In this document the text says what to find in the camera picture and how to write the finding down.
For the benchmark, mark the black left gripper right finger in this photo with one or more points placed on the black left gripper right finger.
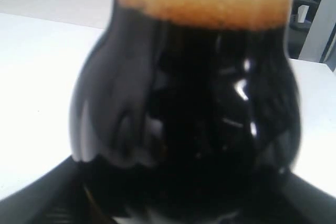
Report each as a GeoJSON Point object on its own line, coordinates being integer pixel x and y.
{"type": "Point", "coordinates": [312, 204]}

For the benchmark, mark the dark soy sauce bottle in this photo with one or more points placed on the dark soy sauce bottle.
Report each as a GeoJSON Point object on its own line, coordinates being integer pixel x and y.
{"type": "Point", "coordinates": [187, 111]}

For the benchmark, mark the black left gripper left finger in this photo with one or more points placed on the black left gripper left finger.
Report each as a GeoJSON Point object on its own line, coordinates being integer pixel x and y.
{"type": "Point", "coordinates": [57, 197]}

